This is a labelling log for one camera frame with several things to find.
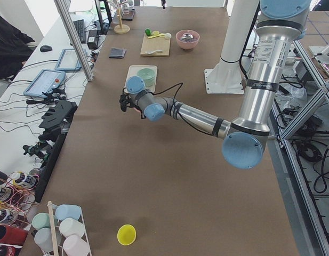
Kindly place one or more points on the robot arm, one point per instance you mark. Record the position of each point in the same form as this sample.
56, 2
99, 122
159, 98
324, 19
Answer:
254, 53

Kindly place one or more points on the aluminium frame post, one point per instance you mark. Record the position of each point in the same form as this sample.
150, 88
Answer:
74, 38

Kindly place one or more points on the cream rectangular tray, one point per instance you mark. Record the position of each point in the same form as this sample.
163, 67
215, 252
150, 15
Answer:
133, 69

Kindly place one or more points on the far teach pendant tablet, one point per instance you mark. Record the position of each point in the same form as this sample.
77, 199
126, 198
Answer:
68, 61

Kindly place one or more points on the green toy lime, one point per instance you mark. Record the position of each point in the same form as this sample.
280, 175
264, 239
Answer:
148, 32

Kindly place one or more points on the near teach pendant tablet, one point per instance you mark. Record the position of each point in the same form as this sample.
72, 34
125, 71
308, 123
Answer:
44, 83

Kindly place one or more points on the white ceramic soup spoon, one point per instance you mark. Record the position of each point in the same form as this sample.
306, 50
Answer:
154, 51

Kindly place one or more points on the grey plastic cup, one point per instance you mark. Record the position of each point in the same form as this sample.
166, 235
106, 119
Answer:
43, 239

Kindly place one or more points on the large pink ice bowl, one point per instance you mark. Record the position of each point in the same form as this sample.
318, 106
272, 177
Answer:
184, 45

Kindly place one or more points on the grey purple folded cloth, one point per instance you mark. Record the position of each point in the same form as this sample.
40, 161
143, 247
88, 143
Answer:
117, 53

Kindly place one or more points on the wooden mug tree stand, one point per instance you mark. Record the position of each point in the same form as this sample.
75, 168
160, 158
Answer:
121, 28

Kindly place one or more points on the black keyboard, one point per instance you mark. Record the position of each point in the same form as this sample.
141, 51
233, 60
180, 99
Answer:
80, 28

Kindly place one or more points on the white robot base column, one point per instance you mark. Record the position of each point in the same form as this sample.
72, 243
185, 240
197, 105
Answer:
225, 77

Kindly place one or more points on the mint green plastic cup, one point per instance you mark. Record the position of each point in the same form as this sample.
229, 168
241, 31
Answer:
41, 220

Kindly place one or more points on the pink plastic cup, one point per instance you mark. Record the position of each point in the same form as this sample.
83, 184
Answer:
75, 246

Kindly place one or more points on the yellow plastic cup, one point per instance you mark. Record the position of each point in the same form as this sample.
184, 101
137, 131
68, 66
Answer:
126, 234

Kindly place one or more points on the yellow plastic toy knife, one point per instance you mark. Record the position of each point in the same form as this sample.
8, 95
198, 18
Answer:
158, 35

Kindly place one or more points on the white toy steamed bun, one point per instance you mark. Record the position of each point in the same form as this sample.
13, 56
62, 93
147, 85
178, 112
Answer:
167, 36

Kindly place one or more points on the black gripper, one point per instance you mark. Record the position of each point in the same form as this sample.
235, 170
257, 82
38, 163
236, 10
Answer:
131, 108

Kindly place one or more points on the white cup rack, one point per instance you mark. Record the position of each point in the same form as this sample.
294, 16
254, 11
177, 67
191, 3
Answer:
57, 238

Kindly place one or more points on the white plastic cup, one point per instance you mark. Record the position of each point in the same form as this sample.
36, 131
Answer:
71, 226

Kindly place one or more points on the blue plastic cup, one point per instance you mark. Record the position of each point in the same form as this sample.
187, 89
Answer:
68, 211

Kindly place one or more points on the metal ice scoop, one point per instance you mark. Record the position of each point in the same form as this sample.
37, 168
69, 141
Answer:
188, 38

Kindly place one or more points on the black computer mouse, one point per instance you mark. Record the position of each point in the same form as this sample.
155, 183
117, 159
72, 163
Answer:
45, 48

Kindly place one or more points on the wooden cutting board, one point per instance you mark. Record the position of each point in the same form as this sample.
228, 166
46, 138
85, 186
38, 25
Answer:
153, 44

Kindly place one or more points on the green bowl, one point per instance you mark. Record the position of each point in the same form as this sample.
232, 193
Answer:
148, 76

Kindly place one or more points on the teach pendant tablet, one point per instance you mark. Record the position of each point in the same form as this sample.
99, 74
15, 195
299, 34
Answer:
44, 83
68, 61

